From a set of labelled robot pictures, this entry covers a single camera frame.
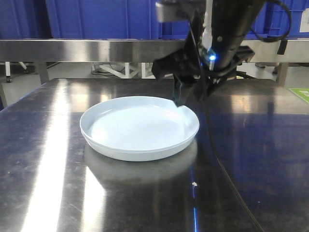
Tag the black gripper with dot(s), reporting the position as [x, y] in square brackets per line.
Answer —
[191, 72]

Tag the blue plastic crate left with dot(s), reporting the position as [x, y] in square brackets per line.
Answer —
[24, 19]

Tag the white round plate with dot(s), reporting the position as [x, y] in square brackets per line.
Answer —
[138, 123]
[139, 156]

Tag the white shipping label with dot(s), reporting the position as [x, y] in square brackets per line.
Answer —
[304, 23]

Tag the blue crate with label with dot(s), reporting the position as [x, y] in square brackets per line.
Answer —
[271, 21]

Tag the white frame structure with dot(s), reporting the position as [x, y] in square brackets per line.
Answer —
[123, 70]

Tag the blue plastic crate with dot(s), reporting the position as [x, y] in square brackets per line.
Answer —
[103, 19]
[24, 19]

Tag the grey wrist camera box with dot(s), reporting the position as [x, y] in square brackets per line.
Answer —
[173, 10]

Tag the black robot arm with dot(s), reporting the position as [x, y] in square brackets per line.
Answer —
[213, 47]

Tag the blue plastic crate middle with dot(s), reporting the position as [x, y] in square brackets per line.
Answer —
[103, 19]

